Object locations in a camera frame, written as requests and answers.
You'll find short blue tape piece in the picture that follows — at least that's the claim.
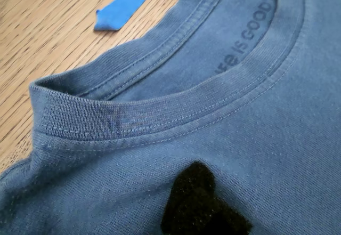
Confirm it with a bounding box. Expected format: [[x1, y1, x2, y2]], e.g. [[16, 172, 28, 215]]
[[93, 0, 164, 32]]

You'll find blue printed T-shirt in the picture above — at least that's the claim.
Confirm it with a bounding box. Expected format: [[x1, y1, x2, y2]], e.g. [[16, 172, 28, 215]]
[[0, 0, 341, 235]]

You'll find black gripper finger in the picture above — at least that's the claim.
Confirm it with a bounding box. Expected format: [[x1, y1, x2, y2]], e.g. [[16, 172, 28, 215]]
[[159, 161, 253, 235]]

